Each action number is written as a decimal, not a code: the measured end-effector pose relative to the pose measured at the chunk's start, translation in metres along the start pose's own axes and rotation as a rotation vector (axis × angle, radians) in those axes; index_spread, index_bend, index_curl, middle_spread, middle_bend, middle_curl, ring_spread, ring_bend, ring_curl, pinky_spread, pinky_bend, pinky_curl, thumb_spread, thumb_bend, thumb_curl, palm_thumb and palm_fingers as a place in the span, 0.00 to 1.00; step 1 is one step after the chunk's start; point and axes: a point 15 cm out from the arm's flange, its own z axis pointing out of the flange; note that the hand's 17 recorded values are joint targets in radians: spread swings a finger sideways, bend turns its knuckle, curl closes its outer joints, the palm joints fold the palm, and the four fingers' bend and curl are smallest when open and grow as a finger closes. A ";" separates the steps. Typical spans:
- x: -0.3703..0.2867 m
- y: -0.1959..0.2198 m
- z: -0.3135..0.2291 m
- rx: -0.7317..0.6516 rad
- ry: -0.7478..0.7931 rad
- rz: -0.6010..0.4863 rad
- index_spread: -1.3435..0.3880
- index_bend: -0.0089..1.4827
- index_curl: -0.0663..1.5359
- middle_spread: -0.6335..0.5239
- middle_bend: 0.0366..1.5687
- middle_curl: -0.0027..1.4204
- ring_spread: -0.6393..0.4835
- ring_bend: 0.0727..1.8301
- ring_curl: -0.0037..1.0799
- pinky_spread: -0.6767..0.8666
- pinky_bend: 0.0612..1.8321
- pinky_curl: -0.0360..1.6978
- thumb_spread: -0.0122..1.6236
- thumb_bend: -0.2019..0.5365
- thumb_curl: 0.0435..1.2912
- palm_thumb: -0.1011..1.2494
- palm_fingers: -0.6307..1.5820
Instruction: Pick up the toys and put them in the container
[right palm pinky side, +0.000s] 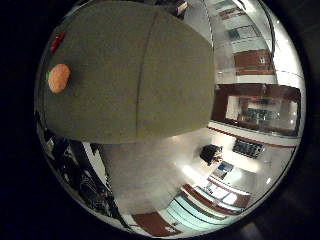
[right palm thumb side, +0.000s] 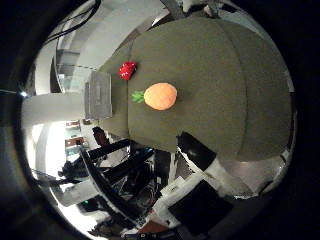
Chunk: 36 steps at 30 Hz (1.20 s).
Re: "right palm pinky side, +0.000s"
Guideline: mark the orange plush toy green leaf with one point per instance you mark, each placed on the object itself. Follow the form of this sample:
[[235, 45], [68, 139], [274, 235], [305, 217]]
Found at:
[[59, 78]]

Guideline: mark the red plush strawberry white dots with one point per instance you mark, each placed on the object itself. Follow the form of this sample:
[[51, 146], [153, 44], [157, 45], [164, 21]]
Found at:
[[56, 41]]

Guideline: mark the black chair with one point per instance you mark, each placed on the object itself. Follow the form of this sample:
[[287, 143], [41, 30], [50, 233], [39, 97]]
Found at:
[[210, 153]]

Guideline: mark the wood framed glass window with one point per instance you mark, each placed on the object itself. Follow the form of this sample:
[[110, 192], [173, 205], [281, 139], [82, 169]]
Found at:
[[220, 100]]

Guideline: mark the black grille panel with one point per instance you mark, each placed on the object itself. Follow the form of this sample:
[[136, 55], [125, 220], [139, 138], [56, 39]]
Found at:
[[248, 148]]

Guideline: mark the black equipment rack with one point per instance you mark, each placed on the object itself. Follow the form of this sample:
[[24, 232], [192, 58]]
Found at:
[[83, 180]]

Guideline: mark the person in dark sleeve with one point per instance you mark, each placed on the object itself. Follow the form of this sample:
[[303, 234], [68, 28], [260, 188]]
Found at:
[[178, 6]]

